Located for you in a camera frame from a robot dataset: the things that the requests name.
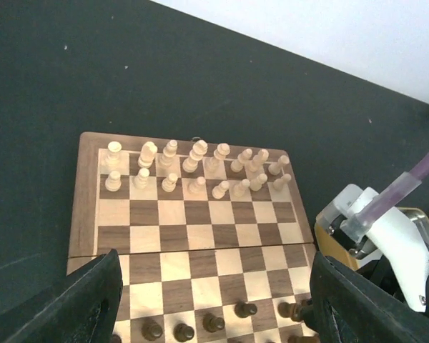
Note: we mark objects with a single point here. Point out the white queen piece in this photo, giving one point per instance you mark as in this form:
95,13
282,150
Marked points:
219,155

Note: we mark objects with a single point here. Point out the wooden chess board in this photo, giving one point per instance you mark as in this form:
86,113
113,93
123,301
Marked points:
185,255

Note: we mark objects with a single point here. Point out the white bishop piece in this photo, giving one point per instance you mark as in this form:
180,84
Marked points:
239,163
168,154

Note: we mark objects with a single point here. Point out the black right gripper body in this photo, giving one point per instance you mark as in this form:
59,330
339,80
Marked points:
380,273

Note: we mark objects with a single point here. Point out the white rook piece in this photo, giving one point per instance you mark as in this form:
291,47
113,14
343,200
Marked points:
276,167
113,153

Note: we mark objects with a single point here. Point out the white king piece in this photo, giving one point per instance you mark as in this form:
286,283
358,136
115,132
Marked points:
199,149

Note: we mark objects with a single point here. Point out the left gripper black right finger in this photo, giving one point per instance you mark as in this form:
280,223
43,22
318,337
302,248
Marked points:
347,307

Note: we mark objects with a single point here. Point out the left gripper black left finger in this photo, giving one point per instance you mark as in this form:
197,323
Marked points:
82,307

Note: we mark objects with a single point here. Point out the yellow bear metal tin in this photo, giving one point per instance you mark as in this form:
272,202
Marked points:
403,247

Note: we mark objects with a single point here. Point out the dark pawn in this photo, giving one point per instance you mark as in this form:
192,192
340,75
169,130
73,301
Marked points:
212,323
245,309
151,330
290,310
183,332
115,339

